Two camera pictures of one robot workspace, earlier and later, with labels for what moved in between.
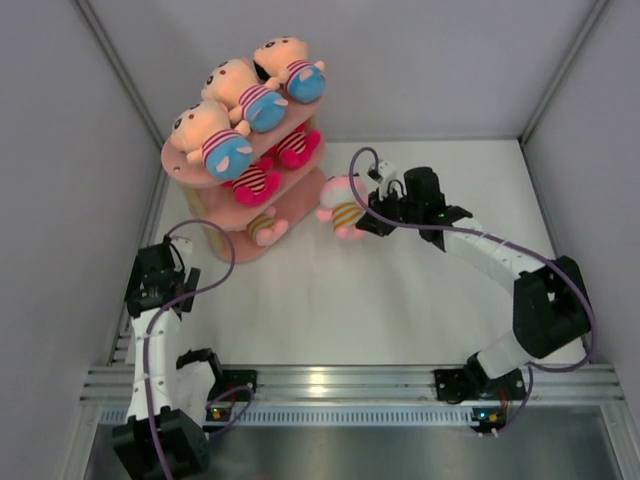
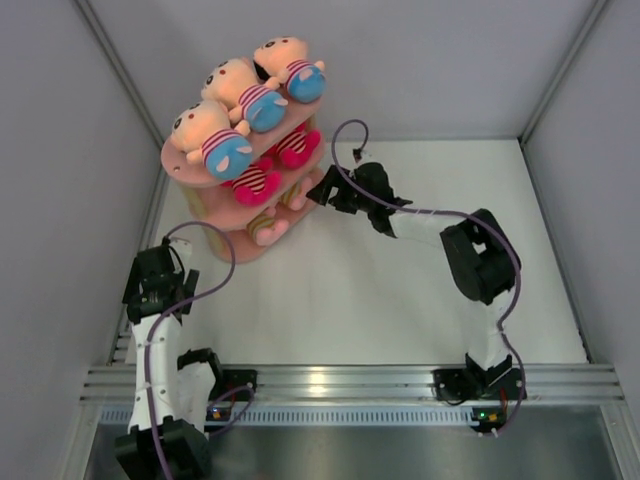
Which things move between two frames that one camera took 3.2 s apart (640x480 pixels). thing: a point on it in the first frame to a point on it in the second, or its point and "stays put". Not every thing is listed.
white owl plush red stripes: [257, 184] stays put
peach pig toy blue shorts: [234, 85] stays put
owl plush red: [296, 149] stays put
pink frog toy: [339, 206] to [296, 184]
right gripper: [377, 202] to [334, 178]
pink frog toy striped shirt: [265, 229] stays put
